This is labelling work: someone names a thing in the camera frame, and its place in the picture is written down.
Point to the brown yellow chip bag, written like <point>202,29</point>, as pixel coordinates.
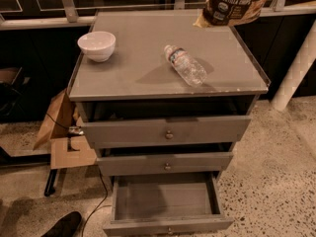
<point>218,13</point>

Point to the grey wooden drawer cabinet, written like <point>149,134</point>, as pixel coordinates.
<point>137,82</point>

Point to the grey top drawer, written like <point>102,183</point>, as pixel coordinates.
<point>164,131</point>

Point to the grey drawer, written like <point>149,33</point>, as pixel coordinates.
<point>164,163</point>
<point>164,131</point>
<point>166,204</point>

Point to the grey middle drawer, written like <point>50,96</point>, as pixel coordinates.
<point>164,163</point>

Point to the grey bottom drawer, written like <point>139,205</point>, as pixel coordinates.
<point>166,204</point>

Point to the clear plastic water bottle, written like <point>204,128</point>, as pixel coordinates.
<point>185,65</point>

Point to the white ceramic bowl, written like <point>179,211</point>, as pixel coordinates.
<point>98,46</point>

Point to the brown cardboard box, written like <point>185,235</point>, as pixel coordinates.
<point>66,150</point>

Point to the black metal stand leg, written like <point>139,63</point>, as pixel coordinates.
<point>49,188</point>

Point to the white diagonal pole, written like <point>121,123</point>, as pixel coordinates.
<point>301,64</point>

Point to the black shoe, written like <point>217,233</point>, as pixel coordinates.
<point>65,226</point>

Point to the metal window railing frame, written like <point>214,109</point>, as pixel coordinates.
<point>98,9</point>

